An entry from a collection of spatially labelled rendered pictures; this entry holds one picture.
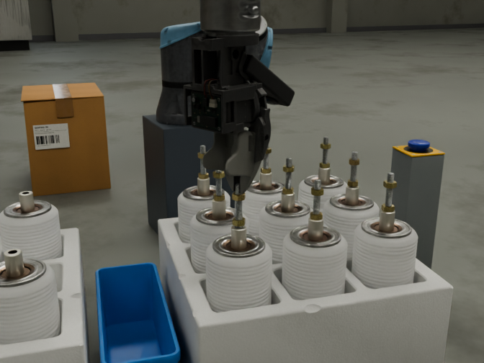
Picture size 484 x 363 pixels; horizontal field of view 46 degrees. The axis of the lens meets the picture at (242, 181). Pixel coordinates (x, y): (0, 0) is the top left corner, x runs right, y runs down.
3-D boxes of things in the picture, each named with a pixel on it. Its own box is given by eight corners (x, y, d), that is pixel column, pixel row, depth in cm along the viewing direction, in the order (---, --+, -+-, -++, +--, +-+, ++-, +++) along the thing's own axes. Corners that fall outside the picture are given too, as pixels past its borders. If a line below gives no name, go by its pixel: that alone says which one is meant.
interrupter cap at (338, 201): (359, 215, 93) (359, 212, 93) (320, 204, 98) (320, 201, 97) (382, 204, 98) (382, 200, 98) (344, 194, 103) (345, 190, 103)
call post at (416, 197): (379, 289, 119) (391, 148, 110) (408, 285, 121) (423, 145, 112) (397, 307, 113) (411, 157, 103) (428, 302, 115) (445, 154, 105)
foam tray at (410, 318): (161, 300, 115) (157, 218, 110) (336, 276, 126) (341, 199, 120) (201, 436, 80) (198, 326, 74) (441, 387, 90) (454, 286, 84)
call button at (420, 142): (402, 150, 109) (403, 140, 108) (421, 148, 110) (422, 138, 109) (414, 155, 105) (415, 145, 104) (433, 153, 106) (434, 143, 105)
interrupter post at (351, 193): (353, 207, 96) (354, 189, 95) (341, 204, 98) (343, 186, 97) (361, 204, 98) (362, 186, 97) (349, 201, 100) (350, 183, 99)
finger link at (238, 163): (217, 201, 75) (214, 132, 72) (246, 190, 79) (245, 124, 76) (234, 206, 73) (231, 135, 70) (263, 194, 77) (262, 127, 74)
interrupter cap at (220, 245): (202, 248, 81) (201, 243, 81) (240, 232, 86) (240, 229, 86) (237, 265, 76) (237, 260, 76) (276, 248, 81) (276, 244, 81)
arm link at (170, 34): (164, 75, 143) (162, 20, 139) (217, 75, 143) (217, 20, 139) (157, 82, 132) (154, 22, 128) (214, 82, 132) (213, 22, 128)
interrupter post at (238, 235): (227, 248, 81) (227, 226, 80) (239, 243, 83) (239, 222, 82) (238, 253, 79) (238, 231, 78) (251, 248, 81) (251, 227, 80)
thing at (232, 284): (194, 353, 87) (191, 245, 81) (240, 329, 93) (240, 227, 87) (237, 382, 80) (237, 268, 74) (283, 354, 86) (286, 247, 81)
